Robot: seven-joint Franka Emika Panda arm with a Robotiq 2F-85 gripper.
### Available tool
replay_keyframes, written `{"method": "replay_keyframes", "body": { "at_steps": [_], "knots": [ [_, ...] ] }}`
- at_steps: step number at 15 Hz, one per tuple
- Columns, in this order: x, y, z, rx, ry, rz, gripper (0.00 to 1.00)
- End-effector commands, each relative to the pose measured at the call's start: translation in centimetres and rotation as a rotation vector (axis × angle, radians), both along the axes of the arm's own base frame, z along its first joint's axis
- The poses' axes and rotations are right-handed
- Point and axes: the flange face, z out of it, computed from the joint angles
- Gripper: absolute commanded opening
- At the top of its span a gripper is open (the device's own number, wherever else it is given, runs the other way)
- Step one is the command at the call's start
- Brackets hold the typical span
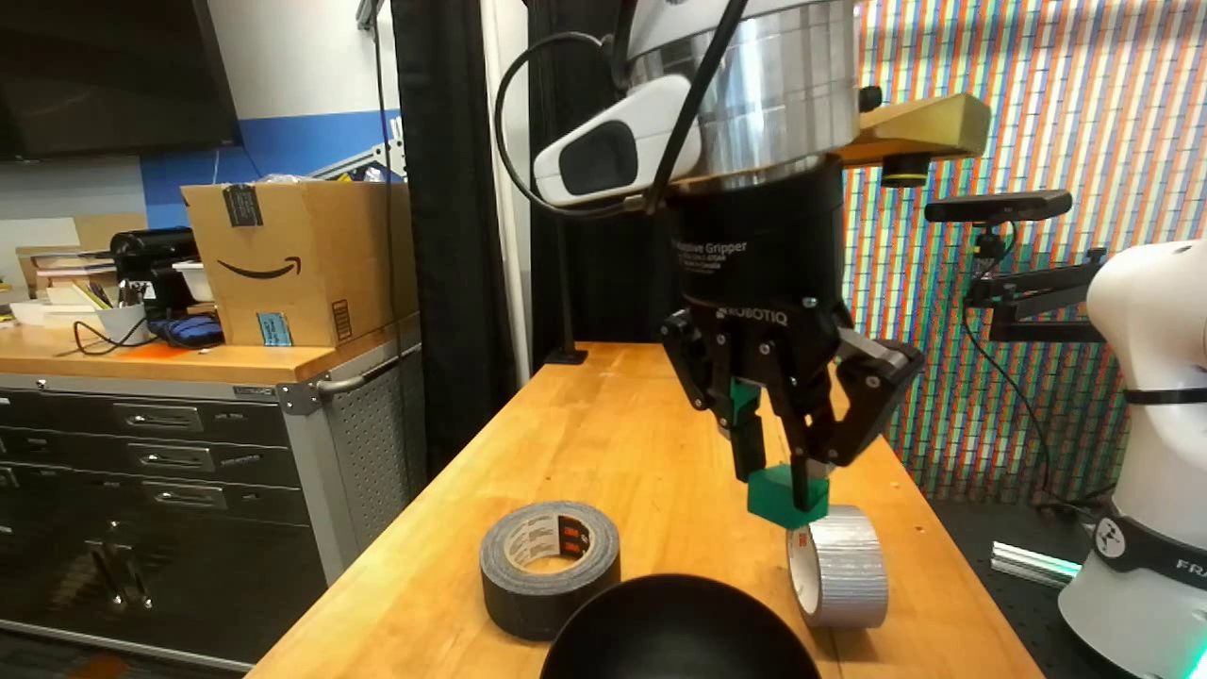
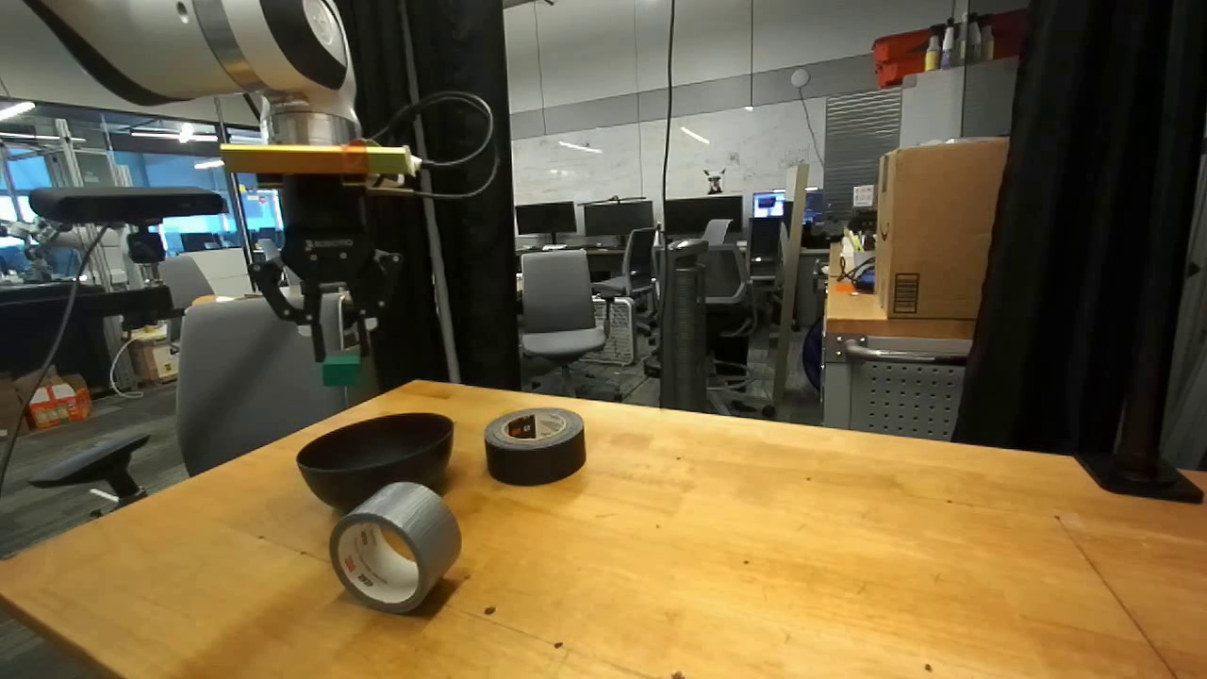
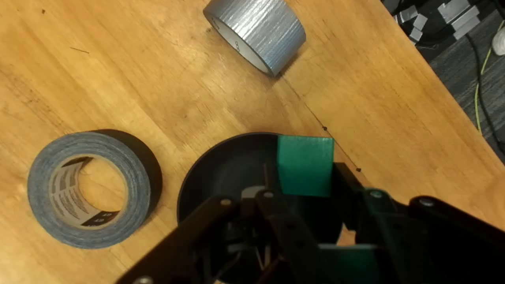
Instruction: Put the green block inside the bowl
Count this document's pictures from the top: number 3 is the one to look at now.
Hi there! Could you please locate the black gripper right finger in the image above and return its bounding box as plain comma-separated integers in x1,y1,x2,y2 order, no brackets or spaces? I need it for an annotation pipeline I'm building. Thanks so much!
331,163,505,284

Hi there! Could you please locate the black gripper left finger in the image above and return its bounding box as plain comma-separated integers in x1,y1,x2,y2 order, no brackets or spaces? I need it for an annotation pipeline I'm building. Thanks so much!
115,163,341,284

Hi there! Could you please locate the green block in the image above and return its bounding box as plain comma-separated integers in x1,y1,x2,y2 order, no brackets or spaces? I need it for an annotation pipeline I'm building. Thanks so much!
274,134,336,199

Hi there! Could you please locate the black bowl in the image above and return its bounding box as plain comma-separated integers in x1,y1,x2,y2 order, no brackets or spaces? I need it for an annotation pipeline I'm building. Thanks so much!
176,131,366,249

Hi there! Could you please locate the white rounded object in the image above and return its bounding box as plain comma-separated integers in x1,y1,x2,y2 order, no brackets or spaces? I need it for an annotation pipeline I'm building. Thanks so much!
490,21,505,58

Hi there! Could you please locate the green cable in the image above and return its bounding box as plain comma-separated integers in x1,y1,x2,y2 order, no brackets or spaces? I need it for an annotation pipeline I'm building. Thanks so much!
472,44,498,134

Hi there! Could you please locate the silver duct tape roll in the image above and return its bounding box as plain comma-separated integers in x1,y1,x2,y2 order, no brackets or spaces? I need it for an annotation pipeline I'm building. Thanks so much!
202,0,307,79

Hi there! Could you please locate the black duct tape roll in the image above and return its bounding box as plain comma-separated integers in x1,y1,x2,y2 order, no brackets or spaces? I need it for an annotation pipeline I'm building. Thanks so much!
27,129,164,251

